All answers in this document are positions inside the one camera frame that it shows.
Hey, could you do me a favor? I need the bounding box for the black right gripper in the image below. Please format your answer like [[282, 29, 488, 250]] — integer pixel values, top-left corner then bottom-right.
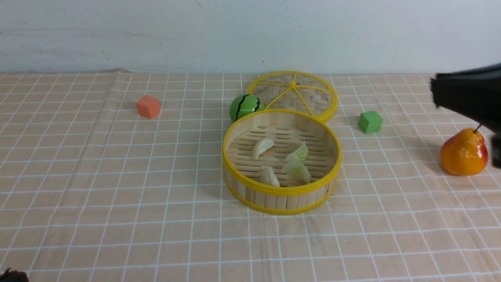
[[430, 63, 501, 168]]

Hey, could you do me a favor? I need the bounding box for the green tinted dumpling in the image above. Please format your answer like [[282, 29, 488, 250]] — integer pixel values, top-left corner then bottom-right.
[[285, 141, 309, 163], [281, 161, 311, 184]]

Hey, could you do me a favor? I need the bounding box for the white dumpling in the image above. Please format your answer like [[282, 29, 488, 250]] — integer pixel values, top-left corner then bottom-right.
[[252, 139, 274, 160], [260, 166, 280, 187]]

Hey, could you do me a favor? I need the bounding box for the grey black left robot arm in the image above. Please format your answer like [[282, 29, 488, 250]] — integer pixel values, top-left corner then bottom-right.
[[0, 268, 30, 282]]

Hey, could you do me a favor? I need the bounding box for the woven bamboo steamer lid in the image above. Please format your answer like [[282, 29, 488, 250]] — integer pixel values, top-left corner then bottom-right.
[[245, 71, 339, 123]]

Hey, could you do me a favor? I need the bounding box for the bamboo steamer tray yellow rim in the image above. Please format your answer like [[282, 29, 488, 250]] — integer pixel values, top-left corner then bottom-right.
[[222, 109, 343, 215]]

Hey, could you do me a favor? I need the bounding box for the orange yellow toy pear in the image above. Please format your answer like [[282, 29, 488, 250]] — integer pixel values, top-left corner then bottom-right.
[[440, 124, 488, 176]]

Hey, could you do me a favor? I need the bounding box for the green foam cube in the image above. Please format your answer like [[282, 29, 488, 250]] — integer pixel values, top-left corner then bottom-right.
[[358, 110, 383, 134]]

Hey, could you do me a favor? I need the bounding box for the green toy watermelon ball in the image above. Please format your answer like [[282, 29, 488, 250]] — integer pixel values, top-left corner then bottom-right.
[[229, 94, 265, 123]]

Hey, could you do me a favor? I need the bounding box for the orange foam cube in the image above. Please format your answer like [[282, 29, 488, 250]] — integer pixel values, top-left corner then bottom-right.
[[135, 95, 161, 119]]

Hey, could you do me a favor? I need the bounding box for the checked peach tablecloth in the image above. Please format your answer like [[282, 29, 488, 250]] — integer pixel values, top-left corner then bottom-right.
[[0, 70, 500, 282]]

